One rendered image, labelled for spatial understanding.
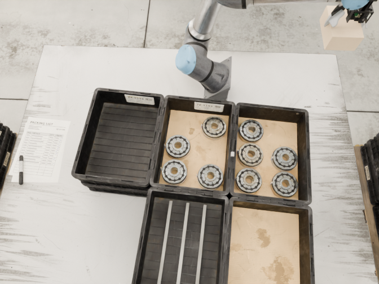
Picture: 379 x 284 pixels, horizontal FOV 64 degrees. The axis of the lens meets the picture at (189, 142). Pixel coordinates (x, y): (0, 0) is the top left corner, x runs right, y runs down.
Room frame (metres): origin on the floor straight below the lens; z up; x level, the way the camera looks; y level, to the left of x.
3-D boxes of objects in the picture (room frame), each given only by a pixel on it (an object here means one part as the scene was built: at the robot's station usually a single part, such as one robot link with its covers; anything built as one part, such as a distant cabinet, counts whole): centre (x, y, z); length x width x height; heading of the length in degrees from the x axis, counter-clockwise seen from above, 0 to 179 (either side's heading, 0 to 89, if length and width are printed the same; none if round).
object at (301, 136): (0.44, -0.32, 0.87); 0.40 x 0.30 x 0.11; 173
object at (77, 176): (0.51, 0.28, 0.92); 0.40 x 0.30 x 0.02; 173
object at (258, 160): (0.44, -0.25, 0.86); 0.10 x 0.10 x 0.01
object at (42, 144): (0.53, 0.70, 0.70); 0.33 x 0.23 x 0.01; 178
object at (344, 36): (0.90, -0.61, 1.08); 0.16 x 0.12 x 0.07; 178
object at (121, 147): (0.51, 0.28, 0.87); 0.40 x 0.30 x 0.11; 173
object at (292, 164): (0.43, -0.39, 0.86); 0.10 x 0.10 x 0.01
